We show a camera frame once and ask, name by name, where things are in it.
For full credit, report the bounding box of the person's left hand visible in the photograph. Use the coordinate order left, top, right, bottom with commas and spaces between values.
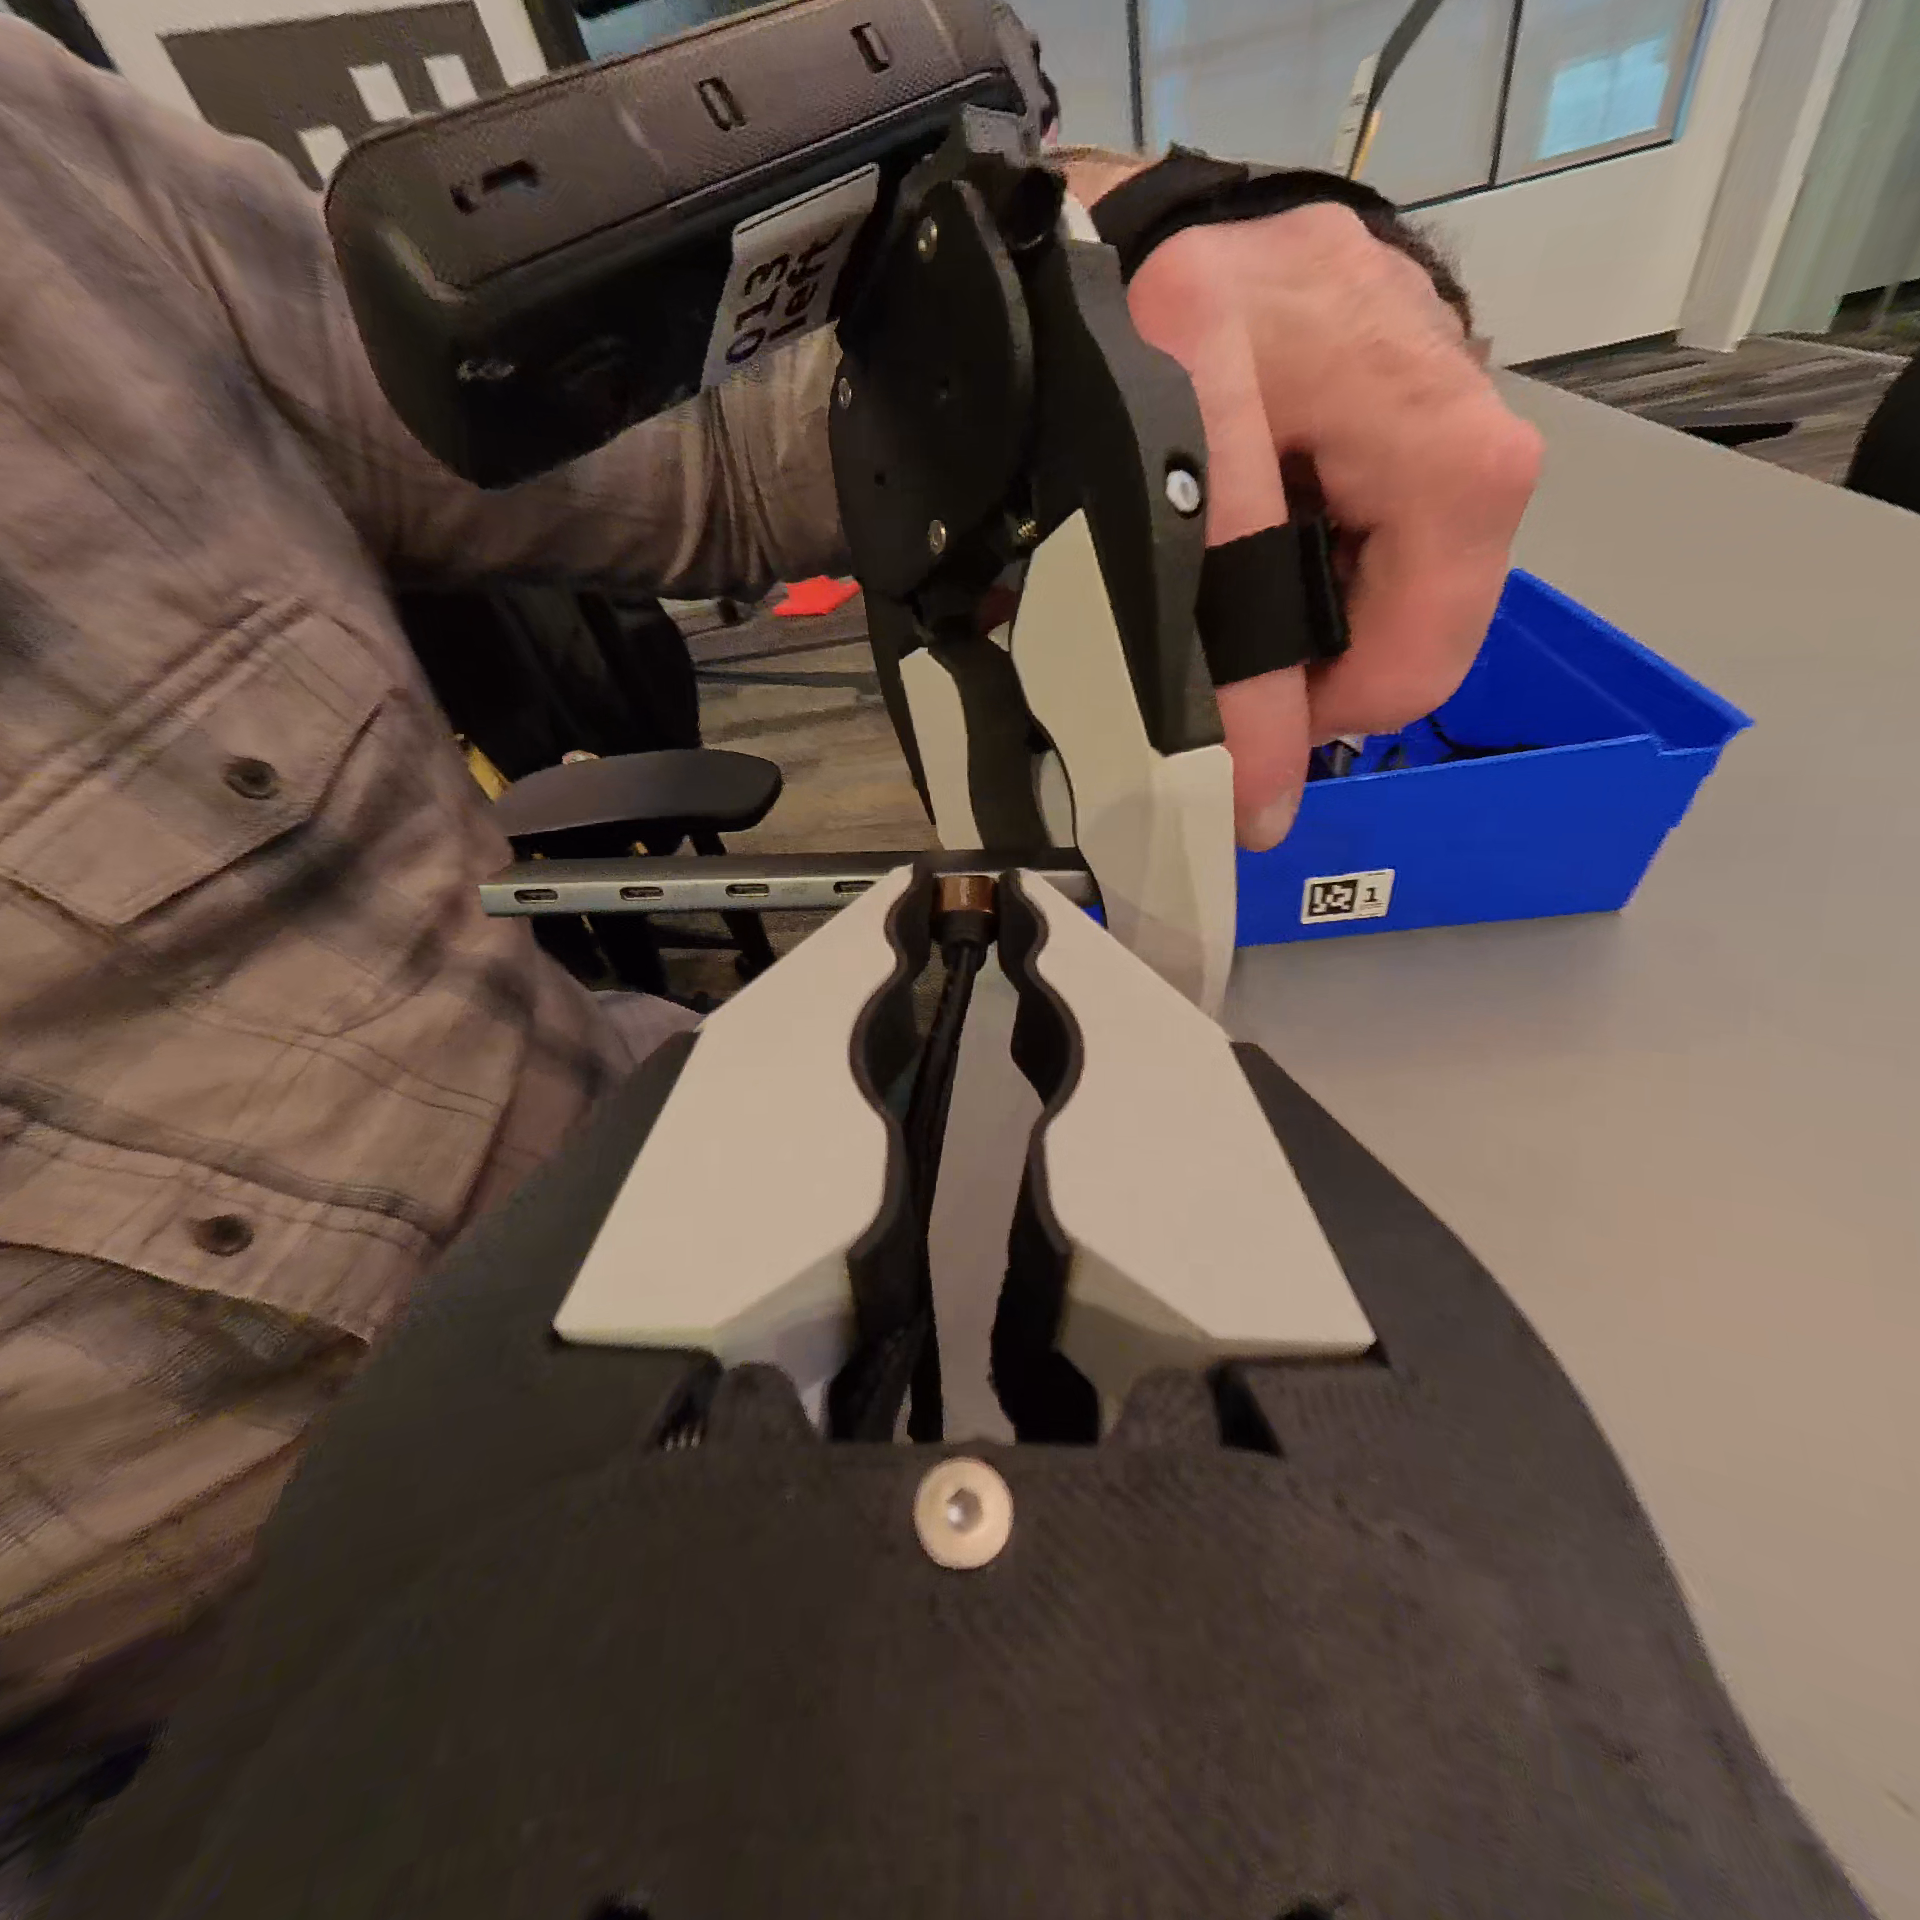
1126, 203, 1547, 852

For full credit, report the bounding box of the orange-plug usb-c cable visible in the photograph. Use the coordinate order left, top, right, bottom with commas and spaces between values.
834, 874, 1000, 1444

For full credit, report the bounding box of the black and white tag poster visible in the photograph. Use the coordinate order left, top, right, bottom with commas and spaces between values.
156, 0, 550, 190

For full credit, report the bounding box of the person's left forearm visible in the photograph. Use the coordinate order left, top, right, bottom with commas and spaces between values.
0, 16, 867, 602

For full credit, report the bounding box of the black armrest office chair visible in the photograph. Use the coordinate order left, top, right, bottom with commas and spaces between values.
486, 749, 790, 1001

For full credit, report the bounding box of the dark grey usb hub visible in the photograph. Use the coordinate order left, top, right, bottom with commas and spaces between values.
479, 850, 1104, 922

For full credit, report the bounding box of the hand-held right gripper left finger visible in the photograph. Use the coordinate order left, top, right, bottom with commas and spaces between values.
551, 865, 940, 1448

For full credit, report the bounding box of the blue plastic bin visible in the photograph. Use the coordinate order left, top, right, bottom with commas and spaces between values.
1236, 569, 1754, 952

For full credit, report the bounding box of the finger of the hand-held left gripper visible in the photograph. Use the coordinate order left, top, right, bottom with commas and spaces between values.
1014, 511, 1241, 1010
893, 632, 1043, 862

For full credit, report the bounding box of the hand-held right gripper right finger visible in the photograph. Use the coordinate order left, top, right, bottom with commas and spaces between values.
991, 865, 1378, 1448

